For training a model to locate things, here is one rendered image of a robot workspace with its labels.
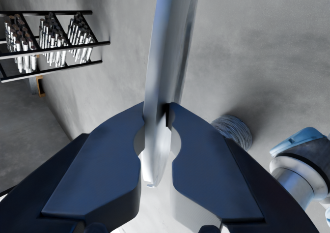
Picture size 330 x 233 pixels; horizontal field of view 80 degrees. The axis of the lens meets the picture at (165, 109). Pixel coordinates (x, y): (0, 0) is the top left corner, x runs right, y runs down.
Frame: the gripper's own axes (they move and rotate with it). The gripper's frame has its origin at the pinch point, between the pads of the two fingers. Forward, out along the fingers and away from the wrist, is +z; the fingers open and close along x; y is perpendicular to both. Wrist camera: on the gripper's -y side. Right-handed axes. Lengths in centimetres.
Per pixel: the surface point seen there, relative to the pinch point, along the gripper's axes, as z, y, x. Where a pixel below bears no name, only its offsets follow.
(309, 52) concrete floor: 80, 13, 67
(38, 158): 295, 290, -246
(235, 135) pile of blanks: 81, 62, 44
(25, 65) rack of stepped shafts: 161, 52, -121
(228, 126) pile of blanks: 87, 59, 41
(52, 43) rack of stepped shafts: 169, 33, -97
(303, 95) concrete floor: 77, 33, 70
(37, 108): 413, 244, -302
